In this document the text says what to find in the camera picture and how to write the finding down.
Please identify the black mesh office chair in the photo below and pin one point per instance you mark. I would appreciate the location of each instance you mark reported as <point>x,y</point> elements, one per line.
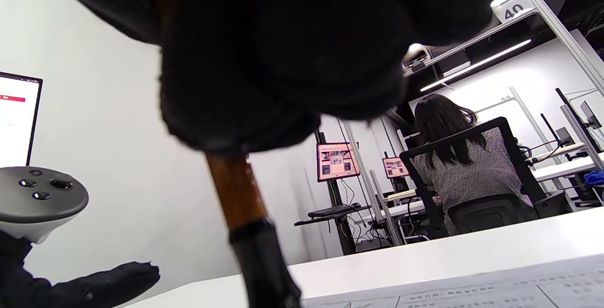
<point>486,213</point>

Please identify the person's left hand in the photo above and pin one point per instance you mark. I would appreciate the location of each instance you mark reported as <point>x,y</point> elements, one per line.
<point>94,284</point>

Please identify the grey water writing practice cloth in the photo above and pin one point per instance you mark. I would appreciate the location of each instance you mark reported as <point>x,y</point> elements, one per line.
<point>519,289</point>

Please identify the small pink screen monitor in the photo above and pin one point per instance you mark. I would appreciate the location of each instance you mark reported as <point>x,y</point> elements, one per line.
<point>395,167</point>

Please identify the blue cloth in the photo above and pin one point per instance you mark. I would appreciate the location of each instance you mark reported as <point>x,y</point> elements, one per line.
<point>595,178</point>

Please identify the aluminium frame post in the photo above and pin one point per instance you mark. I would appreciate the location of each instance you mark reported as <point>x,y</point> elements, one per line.
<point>566,39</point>
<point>363,176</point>

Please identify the white screen monitor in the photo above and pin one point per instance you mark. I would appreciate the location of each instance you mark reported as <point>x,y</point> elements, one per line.
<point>14,129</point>

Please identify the large pink screen monitor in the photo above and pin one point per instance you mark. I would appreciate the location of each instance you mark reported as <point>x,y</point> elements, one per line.
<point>337,162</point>

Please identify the black monitor stand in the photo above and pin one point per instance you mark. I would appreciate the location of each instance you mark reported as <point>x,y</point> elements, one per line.
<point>337,232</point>

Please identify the dark grey handheld controller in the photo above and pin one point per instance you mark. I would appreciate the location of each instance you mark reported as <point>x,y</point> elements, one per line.
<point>42,204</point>

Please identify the person's right hand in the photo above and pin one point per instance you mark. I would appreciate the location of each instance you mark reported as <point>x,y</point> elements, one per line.
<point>283,53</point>

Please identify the white background desk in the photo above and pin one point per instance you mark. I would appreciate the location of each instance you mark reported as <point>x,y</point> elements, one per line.
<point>561,169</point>

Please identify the black keyboard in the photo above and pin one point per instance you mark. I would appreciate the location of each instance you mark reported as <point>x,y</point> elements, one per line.
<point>332,211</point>

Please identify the white sign plate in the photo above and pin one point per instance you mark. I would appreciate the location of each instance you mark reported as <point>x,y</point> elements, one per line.
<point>514,10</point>

